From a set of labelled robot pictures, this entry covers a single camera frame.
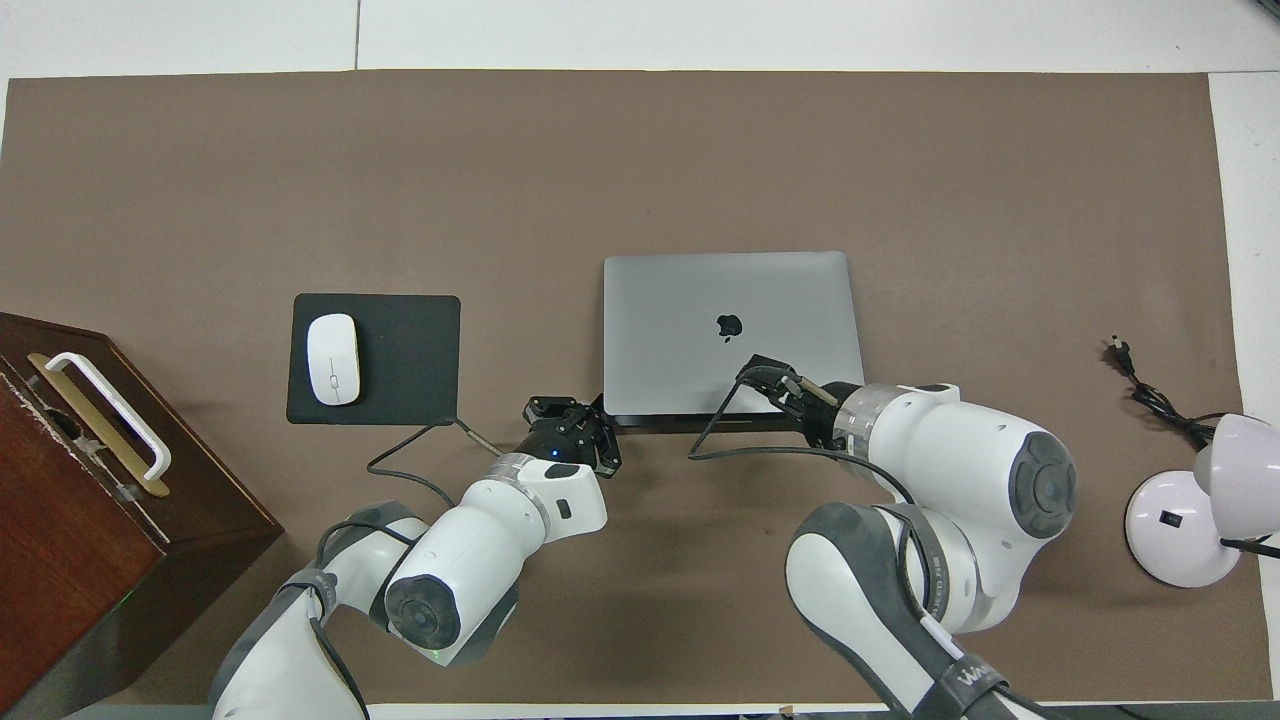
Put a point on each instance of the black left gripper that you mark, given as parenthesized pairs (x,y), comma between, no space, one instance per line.
(565,440)

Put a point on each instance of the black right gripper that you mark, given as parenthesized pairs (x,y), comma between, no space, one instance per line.
(820,415)

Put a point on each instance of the silver laptop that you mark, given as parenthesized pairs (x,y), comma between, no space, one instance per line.
(690,320)

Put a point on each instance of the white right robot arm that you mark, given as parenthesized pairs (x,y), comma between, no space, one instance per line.
(960,450)

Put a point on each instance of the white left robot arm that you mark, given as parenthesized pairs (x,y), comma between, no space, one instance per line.
(470,560)

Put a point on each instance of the black mouse pad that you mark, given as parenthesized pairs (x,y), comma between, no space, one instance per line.
(410,360)

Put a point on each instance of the white computer mouse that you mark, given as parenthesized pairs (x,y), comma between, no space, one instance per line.
(333,360)

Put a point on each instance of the brown paper table mat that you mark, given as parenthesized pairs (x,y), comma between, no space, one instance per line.
(640,160)

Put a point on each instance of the white desk lamp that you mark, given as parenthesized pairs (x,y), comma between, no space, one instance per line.
(1175,530)

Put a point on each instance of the dark brown wooden box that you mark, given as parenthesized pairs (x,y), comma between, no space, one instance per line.
(90,560)

